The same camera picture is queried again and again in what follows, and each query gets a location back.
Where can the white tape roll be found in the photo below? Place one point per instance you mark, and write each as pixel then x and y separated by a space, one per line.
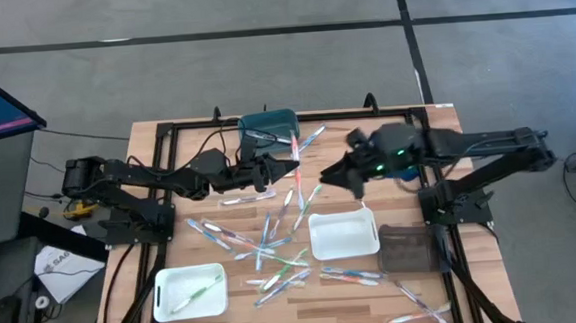
pixel 42 302

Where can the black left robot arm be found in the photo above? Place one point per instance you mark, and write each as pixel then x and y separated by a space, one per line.
pixel 143 173

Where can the teal plastic bin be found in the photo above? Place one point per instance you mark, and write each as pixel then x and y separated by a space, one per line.
pixel 280 122

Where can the white paper sheet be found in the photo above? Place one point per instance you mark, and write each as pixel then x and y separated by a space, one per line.
pixel 64 273

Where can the green toothbrush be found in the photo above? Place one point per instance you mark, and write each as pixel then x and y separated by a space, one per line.
pixel 282 272
pixel 307 208
pixel 286 261
pixel 196 293

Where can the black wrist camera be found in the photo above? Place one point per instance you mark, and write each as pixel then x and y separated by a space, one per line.
pixel 248 149
pixel 357 139

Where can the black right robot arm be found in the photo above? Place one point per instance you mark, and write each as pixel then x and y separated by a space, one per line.
pixel 492 144

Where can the orange toothbrush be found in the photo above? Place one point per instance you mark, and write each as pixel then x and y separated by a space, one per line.
pixel 350 279
pixel 295 146
pixel 250 244
pixel 255 283
pixel 413 317

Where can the yellow tool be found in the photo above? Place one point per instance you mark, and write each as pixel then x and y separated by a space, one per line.
pixel 80 210

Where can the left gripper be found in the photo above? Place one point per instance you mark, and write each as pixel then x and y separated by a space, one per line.
pixel 241 177

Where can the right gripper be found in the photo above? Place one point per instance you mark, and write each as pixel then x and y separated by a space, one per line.
pixel 375 158

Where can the smoky transparent plastic bin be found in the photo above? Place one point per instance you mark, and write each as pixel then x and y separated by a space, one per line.
pixel 406 249

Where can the blue toothbrush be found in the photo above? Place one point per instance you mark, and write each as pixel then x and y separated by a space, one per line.
pixel 312 138
pixel 350 272
pixel 271 296
pixel 263 238
pixel 280 243
pixel 207 234

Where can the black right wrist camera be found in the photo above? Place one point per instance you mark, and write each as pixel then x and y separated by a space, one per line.
pixel 357 139

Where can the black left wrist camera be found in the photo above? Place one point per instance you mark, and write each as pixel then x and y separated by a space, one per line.
pixel 248 149

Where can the black aluminium table frame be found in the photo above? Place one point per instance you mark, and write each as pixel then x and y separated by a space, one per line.
pixel 345 115

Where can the white plastic bin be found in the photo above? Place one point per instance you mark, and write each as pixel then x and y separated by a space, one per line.
pixel 177 308
pixel 342 233

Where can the purple toothbrush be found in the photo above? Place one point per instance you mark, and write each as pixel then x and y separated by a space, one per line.
pixel 227 232
pixel 422 304
pixel 287 201
pixel 266 136
pixel 247 199

